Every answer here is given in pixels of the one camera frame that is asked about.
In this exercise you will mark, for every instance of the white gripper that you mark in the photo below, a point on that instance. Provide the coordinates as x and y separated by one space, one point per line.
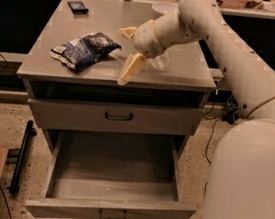
146 39

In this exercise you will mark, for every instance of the blue chip bag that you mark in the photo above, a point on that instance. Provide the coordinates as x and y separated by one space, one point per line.
84 51

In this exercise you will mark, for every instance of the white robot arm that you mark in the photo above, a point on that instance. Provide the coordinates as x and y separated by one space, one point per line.
241 180

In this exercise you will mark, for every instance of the grey drawer cabinet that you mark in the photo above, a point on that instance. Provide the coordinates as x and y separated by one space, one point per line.
186 82

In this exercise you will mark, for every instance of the closed grey upper drawer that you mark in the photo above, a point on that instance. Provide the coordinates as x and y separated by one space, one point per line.
111 117

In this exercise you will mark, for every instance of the open grey lower drawer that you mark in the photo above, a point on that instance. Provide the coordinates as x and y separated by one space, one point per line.
112 176

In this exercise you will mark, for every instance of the clear plastic water bottle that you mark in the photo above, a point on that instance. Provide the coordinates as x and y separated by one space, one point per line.
159 62

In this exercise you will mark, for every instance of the white ceramic bowl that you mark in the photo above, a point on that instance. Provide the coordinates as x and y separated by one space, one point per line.
161 8

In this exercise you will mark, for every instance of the small black packet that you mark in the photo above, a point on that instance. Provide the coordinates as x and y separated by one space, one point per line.
78 7

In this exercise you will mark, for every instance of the black power adapter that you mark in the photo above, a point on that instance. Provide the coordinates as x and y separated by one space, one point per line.
231 117

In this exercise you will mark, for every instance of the black bar on floor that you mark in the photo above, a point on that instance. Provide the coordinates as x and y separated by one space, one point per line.
15 182

